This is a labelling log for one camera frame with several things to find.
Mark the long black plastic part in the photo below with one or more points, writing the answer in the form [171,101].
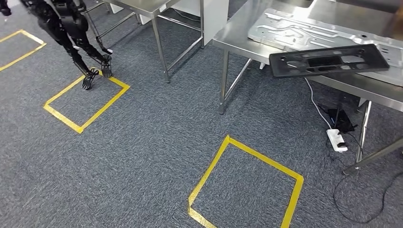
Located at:
[314,72]

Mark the black humanoid robot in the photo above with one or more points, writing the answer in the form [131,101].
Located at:
[69,25]

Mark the steel workbench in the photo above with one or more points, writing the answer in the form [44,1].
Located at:
[239,37]

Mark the white power strip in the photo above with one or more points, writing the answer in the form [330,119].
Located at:
[333,138]

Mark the steel table frame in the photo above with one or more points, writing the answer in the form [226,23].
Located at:
[148,8]

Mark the black power adapter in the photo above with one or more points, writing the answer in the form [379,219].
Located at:
[341,121]

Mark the embossed grey metal panel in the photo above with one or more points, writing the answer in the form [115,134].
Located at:
[283,31]

